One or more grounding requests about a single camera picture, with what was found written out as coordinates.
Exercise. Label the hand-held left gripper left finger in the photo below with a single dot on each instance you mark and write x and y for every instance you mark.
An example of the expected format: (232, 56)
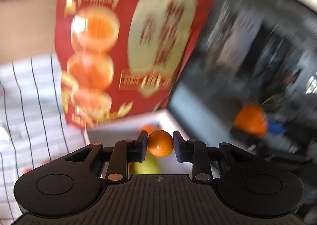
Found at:
(142, 145)

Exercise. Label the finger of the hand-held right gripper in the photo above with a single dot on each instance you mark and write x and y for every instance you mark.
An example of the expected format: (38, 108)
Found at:
(239, 134)
(275, 126)

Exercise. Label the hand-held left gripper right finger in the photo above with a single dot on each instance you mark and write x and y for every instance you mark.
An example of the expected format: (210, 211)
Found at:
(178, 147)

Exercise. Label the large orange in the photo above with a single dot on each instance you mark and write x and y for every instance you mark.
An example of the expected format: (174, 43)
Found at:
(250, 122)

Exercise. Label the small tangerine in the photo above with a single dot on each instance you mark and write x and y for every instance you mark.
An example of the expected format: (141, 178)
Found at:
(149, 129)
(27, 171)
(160, 143)

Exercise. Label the green pear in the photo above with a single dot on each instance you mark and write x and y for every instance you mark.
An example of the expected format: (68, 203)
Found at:
(148, 166)

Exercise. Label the black glass-sided computer case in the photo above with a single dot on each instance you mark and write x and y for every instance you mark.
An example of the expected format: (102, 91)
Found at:
(210, 91)

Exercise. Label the red printed snack bag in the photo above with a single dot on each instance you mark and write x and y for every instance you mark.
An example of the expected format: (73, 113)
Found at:
(123, 41)

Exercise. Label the white checked tablecloth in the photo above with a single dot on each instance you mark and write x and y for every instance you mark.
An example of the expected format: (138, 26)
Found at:
(37, 103)

